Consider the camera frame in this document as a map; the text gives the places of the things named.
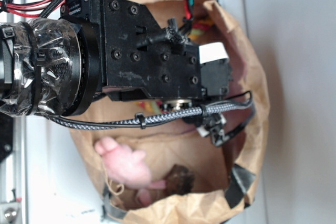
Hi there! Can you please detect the braided grey cable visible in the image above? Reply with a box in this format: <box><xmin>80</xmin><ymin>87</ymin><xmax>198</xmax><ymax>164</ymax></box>
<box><xmin>47</xmin><ymin>90</ymin><xmax>257</xmax><ymax>146</ymax></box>

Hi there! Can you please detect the aluminium frame rail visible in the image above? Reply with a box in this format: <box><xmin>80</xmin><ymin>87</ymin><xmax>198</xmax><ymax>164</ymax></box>
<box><xmin>1</xmin><ymin>114</ymin><xmax>27</xmax><ymax>223</ymax></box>

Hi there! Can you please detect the brown paper bag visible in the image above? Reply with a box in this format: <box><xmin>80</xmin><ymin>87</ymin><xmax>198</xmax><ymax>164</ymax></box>
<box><xmin>70</xmin><ymin>0</ymin><xmax>270</xmax><ymax>223</ymax></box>

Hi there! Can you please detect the pink plush toy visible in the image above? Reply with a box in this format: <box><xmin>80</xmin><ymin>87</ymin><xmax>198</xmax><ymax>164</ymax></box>
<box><xmin>94</xmin><ymin>136</ymin><xmax>166</xmax><ymax>207</ymax></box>

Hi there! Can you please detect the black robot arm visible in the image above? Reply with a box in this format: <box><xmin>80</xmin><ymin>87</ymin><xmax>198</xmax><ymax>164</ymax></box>
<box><xmin>1</xmin><ymin>0</ymin><xmax>232</xmax><ymax>116</ymax></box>

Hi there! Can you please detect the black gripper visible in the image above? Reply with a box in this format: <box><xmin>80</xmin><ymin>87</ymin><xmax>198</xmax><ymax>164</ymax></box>
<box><xmin>61</xmin><ymin>0</ymin><xmax>232</xmax><ymax>109</ymax></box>

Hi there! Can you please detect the brown furry toy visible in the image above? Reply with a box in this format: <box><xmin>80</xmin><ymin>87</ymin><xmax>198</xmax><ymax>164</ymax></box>
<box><xmin>164</xmin><ymin>164</ymin><xmax>195</xmax><ymax>195</ymax></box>

